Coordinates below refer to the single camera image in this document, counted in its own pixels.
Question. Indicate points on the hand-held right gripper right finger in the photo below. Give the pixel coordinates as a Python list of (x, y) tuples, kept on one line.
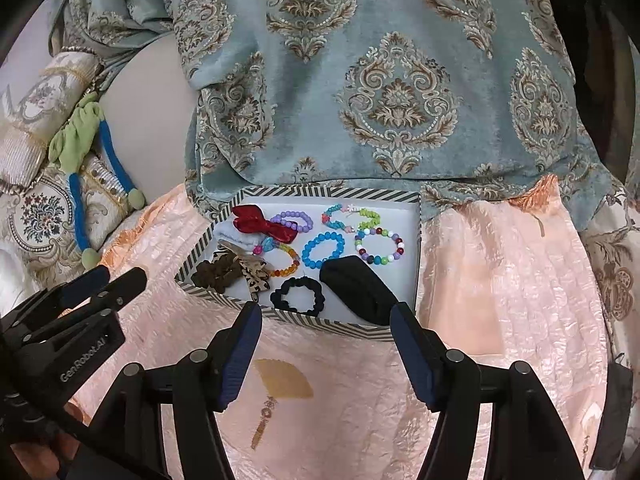
[(410, 355)]

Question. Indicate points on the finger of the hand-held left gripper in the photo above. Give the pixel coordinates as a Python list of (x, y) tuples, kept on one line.
[(120, 290), (85, 285)]

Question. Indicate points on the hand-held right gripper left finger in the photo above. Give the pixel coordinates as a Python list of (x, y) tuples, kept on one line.
[(242, 355)]

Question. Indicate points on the black scrunchie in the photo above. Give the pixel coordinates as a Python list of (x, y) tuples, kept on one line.
[(280, 300)]

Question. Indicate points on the striped cardboard box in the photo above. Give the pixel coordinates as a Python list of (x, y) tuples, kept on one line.
[(405, 280)]

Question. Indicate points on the light blue fluffy scrunchie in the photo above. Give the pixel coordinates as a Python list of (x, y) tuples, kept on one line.
[(227, 234)]

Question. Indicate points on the red bow hair clip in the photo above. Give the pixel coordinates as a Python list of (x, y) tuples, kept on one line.
[(250, 220)]

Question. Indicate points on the person's left hand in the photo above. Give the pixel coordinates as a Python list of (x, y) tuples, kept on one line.
[(45, 460)]

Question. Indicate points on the leopard print bow hair clip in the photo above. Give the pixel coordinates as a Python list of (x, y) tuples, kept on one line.
[(255, 280)]

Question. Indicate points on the brown scrunchie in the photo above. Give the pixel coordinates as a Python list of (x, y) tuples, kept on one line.
[(210, 275)]

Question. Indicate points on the ornate cream cushion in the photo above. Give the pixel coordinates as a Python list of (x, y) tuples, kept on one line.
[(40, 210)]

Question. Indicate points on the black headband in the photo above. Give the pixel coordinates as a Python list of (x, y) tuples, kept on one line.
[(355, 280)]

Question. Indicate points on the peach quilted blanket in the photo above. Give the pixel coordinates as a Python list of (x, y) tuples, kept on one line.
[(500, 285)]

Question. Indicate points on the green and blue plush toy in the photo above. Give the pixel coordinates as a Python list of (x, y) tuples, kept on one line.
[(75, 140)]

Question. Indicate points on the plain beige cushion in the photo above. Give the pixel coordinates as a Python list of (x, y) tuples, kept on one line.
[(155, 110)]

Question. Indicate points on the dark cloth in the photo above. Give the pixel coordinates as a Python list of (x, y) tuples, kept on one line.
[(612, 410)]

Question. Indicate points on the cream floral fabric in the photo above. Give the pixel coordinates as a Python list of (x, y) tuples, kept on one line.
[(615, 270)]

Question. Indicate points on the teal damask pillow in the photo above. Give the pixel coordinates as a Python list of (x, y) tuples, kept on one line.
[(375, 85)]

